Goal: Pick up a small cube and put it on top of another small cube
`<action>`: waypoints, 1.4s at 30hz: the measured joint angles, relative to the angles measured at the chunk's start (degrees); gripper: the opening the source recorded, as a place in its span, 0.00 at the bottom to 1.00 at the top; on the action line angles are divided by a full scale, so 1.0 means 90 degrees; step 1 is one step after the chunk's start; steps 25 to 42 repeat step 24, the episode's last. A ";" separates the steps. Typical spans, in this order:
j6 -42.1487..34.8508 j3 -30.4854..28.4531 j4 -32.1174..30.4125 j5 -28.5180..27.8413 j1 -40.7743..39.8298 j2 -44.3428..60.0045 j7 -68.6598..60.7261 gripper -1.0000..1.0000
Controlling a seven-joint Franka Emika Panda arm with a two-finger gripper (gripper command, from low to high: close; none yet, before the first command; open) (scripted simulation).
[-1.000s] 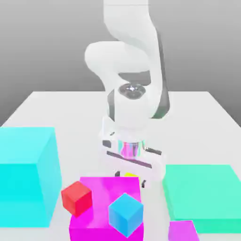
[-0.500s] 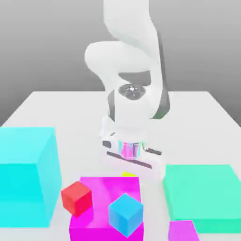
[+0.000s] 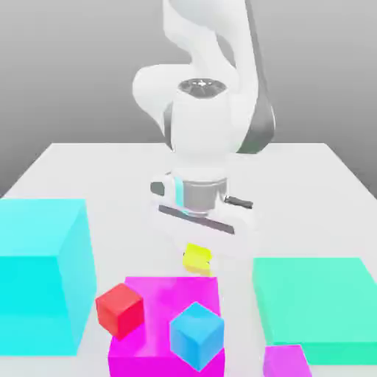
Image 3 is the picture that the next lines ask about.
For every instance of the large mint green box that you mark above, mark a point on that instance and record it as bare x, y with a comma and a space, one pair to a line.
312, 300

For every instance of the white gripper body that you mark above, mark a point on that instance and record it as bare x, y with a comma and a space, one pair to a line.
203, 228

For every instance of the large cyan box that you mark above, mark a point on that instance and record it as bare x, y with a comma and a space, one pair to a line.
29, 279

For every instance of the large magenta box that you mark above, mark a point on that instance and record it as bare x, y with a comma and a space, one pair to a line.
132, 362

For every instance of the small red cube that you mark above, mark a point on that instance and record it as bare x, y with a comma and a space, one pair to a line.
119, 310

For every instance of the small yellow cube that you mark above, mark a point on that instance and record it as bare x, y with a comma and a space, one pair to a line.
196, 256

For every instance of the small blue cube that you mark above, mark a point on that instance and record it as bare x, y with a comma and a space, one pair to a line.
196, 335

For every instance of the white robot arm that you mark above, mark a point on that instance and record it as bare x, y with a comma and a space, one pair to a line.
200, 129

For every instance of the small purple cube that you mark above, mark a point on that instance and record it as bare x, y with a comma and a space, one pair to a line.
284, 362

